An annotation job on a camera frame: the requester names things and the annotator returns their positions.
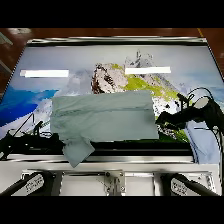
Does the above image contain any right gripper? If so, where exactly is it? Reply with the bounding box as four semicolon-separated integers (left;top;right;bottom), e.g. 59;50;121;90
155;110;188;131

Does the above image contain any grey-green T-shirt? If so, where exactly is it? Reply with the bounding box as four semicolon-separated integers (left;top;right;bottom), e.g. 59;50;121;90
49;89;160;169

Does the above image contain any light blue garment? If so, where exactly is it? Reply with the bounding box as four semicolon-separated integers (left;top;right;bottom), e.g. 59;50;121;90
184;119;222;165

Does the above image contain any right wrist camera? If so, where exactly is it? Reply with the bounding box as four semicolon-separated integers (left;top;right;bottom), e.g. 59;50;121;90
176;92;188;108

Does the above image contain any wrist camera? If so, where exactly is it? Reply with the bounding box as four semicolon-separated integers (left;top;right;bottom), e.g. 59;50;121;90
32;120;45;136
176;92;188;108

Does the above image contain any black cable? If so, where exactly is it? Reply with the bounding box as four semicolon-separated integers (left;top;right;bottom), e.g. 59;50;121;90
185;86;216;105

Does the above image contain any silver frame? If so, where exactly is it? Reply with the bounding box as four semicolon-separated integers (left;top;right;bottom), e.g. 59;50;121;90
0;35;224;197

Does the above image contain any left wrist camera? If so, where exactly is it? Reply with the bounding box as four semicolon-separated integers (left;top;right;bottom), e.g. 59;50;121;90
32;120;45;136

